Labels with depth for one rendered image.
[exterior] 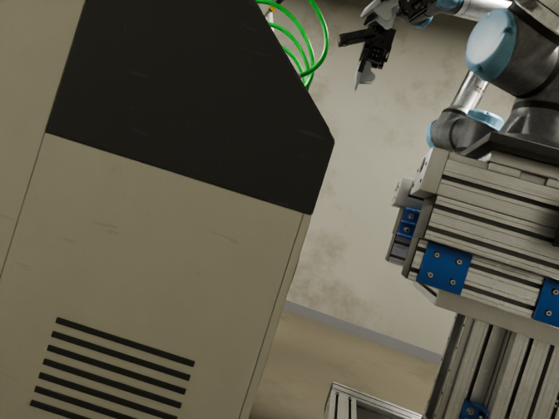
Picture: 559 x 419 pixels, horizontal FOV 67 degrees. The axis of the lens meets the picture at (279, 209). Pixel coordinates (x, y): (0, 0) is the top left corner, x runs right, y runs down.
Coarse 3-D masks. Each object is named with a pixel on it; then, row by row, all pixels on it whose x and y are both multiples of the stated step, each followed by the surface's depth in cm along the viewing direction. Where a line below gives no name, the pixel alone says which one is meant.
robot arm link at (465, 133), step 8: (472, 112) 134; (480, 112) 132; (488, 112) 131; (456, 120) 141; (464, 120) 137; (472, 120) 133; (480, 120) 131; (488, 120) 130; (496, 120) 130; (456, 128) 138; (464, 128) 135; (472, 128) 132; (480, 128) 131; (488, 128) 130; (496, 128) 130; (456, 136) 138; (464, 136) 134; (472, 136) 132; (480, 136) 131; (456, 144) 139; (464, 144) 133
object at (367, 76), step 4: (368, 64) 131; (364, 68) 131; (368, 68) 131; (360, 72) 130; (364, 72) 131; (368, 72) 131; (372, 72) 131; (356, 76) 131; (360, 76) 131; (364, 76) 131; (368, 76) 131; (372, 76) 131; (356, 80) 131; (360, 80) 131; (364, 80) 131; (368, 80) 131; (372, 80) 131; (356, 84) 132; (356, 88) 132
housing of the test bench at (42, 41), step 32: (0, 0) 88; (32, 0) 88; (64, 0) 88; (0, 32) 88; (32, 32) 88; (64, 32) 88; (0, 64) 88; (32, 64) 88; (64, 64) 88; (0, 96) 88; (32, 96) 88; (0, 128) 88; (32, 128) 88; (0, 160) 88; (32, 160) 88; (0, 192) 88; (0, 224) 88; (0, 256) 88
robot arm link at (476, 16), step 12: (444, 0) 120; (456, 0) 120; (468, 0) 124; (480, 0) 126; (492, 0) 128; (504, 0) 130; (432, 12) 127; (444, 12) 126; (456, 12) 126; (468, 12) 127; (480, 12) 128
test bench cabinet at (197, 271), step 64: (64, 192) 88; (128, 192) 88; (192, 192) 87; (64, 256) 88; (128, 256) 88; (192, 256) 87; (256, 256) 87; (0, 320) 88; (64, 320) 88; (128, 320) 88; (192, 320) 87; (256, 320) 87; (0, 384) 88; (64, 384) 88; (128, 384) 88; (192, 384) 87; (256, 384) 87
